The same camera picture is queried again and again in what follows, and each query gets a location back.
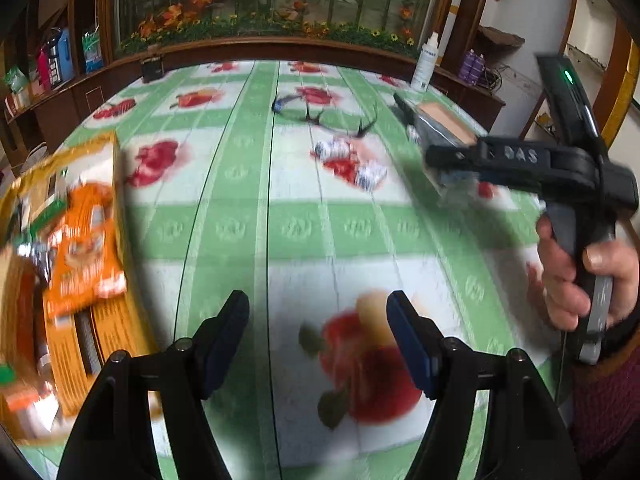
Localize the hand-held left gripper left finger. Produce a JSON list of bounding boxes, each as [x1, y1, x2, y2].
[[57, 290, 250, 480]]

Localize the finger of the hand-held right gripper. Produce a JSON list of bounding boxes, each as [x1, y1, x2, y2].
[[425, 141, 483, 201]]

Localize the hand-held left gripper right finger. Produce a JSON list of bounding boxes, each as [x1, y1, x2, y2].
[[386, 290, 583, 480]]

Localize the clear plastic bag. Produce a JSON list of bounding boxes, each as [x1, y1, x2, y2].
[[430, 165, 501, 208]]

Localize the orange cracker packet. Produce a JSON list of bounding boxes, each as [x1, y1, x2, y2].
[[42, 182, 126, 311]]

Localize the yellow cardboard box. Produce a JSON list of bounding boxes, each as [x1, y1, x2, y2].
[[0, 130, 166, 441]]

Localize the person's right forearm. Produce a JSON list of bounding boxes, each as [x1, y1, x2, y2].
[[565, 310, 640, 466]]

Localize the person's right hand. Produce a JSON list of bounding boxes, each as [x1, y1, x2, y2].
[[536, 210, 640, 333]]

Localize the open patterned glasses case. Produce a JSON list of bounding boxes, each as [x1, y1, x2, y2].
[[393, 92, 478, 151]]

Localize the wooden low cabinet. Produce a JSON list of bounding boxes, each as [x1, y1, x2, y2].
[[435, 67, 506, 133]]

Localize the small white wrapped candy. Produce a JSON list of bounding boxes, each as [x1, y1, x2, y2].
[[352, 159, 388, 191], [312, 140, 351, 162]]

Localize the white spray bottle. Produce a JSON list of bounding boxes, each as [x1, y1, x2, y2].
[[410, 31, 442, 93]]

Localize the green fruit print tablecloth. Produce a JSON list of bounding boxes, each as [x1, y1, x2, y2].
[[0, 57, 576, 480]]

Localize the dark framed eyeglasses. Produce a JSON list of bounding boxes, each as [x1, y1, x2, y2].
[[271, 92, 381, 140]]

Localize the green yellow cracker packet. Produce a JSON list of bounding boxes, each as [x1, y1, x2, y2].
[[20, 195, 68, 256]]

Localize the small black box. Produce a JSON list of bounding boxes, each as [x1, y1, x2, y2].
[[140, 55, 166, 83]]

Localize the wooden side shelf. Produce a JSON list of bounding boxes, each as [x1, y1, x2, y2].
[[0, 67, 151, 161]]

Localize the teal plastic packet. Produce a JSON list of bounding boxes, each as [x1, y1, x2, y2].
[[81, 27, 105, 73]]

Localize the blue box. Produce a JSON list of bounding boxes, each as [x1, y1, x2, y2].
[[47, 27, 76, 86]]

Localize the green white packet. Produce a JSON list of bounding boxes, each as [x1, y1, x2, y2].
[[4, 66, 31, 96]]

